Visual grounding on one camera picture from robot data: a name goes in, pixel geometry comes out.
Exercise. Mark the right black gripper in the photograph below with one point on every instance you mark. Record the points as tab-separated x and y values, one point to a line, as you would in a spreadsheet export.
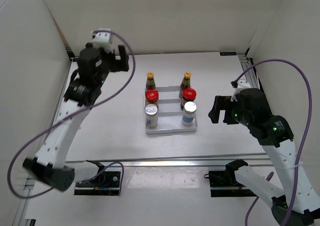
220	103

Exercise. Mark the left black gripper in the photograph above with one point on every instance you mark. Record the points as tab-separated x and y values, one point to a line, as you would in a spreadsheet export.
119	65

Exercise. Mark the silver-capped white shaker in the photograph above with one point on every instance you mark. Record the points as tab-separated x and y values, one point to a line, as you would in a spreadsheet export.
151	115
189	112

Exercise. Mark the red-lidded sauce jar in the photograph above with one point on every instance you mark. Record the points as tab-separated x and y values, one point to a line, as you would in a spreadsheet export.
152	97
188	95

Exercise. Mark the yellow-capped sauce bottle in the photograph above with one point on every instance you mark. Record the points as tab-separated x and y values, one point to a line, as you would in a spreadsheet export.
150	81
185	83

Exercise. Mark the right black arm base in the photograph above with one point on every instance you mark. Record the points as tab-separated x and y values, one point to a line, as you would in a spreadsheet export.
222	186

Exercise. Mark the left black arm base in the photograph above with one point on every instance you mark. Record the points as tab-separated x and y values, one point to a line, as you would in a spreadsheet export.
108	182

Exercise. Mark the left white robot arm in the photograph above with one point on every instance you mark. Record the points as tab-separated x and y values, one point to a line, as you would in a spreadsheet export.
76	105

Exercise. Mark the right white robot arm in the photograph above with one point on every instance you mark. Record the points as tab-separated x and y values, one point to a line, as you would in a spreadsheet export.
294	204

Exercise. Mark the right black corner label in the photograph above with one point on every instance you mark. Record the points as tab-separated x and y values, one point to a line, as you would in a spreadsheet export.
228	53

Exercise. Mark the white divided organizer tray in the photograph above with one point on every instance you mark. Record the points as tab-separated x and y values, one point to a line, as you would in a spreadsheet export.
170	115

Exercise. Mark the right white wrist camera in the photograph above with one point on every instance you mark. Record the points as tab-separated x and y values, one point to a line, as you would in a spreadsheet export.
238	86

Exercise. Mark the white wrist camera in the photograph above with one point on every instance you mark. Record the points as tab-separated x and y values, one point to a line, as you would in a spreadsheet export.
102	38
238	86

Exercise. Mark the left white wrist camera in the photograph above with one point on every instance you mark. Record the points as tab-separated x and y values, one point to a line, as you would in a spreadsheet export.
102	38

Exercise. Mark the right aluminium rail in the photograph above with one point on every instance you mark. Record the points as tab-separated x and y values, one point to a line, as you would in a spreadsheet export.
251	76

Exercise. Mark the aluminium rail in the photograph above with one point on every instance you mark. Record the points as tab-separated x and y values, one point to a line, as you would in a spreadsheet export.
251	76
162	162

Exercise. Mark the front aluminium rail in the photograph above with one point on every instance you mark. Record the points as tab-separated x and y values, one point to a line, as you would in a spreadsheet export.
162	162

